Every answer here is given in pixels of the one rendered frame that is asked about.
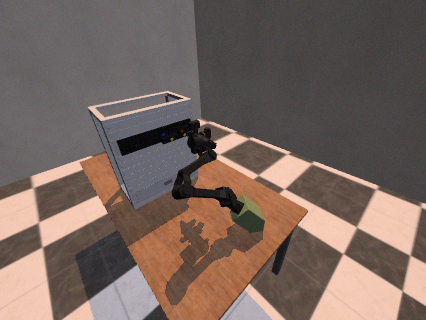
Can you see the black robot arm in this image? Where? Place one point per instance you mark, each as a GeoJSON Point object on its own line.
{"type": "Point", "coordinates": [224, 195]}

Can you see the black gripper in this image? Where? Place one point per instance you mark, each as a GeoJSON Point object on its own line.
{"type": "Point", "coordinates": [194, 125]}

